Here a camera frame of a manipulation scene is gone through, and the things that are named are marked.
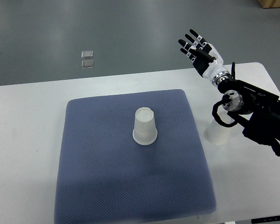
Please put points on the white paper cup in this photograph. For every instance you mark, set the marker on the white paper cup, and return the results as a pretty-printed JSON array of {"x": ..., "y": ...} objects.
[
  {"x": 144, "y": 132},
  {"x": 216, "y": 133}
]

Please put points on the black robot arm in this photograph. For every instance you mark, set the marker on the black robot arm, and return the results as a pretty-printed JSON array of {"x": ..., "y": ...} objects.
[{"x": 255, "y": 109}]

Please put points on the blue quilted cushion mat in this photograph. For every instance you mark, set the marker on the blue quilted cushion mat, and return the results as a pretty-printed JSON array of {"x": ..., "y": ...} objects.
[{"x": 104, "y": 176}]

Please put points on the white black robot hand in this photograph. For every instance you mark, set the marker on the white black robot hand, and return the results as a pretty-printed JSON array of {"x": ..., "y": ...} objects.
[{"x": 206, "y": 59}]

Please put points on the wooden box corner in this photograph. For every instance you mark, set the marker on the wooden box corner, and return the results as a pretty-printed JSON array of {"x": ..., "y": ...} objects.
[{"x": 265, "y": 4}]

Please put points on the upper metal floor plate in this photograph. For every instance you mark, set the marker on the upper metal floor plate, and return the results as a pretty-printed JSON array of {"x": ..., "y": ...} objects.
[{"x": 87, "y": 54}]

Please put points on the white paper cup on mat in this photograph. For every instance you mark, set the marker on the white paper cup on mat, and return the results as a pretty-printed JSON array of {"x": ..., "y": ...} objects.
[{"x": 144, "y": 132}]

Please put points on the black table edge strip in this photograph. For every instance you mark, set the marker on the black table edge strip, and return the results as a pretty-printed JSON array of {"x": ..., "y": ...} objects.
[{"x": 265, "y": 220}]

